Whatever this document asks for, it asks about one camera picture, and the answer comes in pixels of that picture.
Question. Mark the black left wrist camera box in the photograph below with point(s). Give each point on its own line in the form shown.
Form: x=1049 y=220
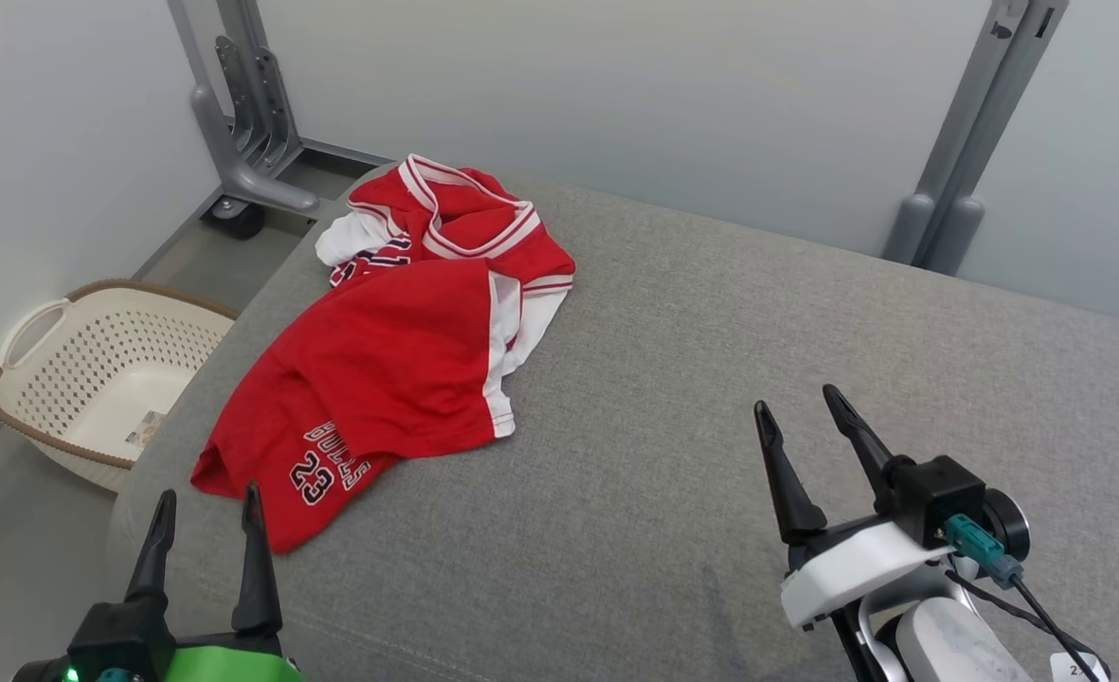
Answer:
x=118 y=639

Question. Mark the grey partition base rail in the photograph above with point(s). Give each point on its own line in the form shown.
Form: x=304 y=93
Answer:
x=346 y=152

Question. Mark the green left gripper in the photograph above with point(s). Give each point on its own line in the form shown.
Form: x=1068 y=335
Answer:
x=237 y=668

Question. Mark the red and white jersey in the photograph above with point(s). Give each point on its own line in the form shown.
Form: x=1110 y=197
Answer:
x=464 y=218

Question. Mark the red shorts with white stripe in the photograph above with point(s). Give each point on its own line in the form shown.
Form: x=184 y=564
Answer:
x=379 y=369

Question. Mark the grey partition post with foot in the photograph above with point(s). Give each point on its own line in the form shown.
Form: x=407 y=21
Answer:
x=256 y=142

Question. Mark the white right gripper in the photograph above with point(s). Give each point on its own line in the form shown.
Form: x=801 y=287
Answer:
x=853 y=568

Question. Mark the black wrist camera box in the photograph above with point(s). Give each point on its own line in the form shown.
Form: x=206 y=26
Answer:
x=938 y=497
x=118 y=639

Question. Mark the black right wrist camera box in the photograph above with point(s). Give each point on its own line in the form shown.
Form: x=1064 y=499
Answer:
x=938 y=497

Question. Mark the cream perforated laundry basket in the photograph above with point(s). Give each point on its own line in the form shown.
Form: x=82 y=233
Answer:
x=95 y=379

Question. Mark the grey double partition post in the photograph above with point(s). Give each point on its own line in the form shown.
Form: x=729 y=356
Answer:
x=966 y=170

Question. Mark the black caster wheel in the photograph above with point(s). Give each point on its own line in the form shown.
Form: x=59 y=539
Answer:
x=235 y=218

